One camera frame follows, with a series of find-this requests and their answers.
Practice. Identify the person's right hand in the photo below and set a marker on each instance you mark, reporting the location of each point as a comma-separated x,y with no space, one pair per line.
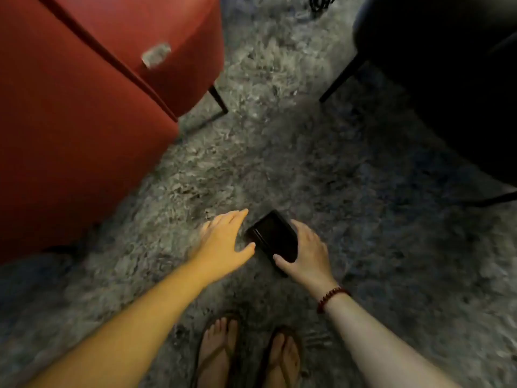
311,262

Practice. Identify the person's left hand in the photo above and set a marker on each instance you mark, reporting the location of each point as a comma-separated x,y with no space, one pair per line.
220,250

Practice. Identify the black plastic tray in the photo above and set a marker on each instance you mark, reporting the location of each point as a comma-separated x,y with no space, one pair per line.
274,236

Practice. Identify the person's right forearm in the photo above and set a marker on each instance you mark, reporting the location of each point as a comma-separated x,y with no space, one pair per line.
375,347

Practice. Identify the person's right foot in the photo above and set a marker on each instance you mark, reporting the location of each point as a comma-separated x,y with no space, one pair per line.
278,371

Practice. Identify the person's foot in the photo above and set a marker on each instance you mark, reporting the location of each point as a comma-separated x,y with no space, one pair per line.
214,371
278,371

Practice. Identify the person's left foot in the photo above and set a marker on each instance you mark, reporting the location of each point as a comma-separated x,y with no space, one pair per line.
214,371

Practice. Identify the red leather armchair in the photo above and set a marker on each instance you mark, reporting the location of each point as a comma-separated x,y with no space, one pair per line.
72,137

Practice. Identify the brown left sandal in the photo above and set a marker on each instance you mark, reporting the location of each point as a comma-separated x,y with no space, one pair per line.
218,351

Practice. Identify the brown sandal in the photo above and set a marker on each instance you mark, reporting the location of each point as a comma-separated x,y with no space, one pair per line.
218,351
288,371

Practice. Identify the brown right sandal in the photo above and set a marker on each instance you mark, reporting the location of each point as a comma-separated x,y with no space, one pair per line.
288,371

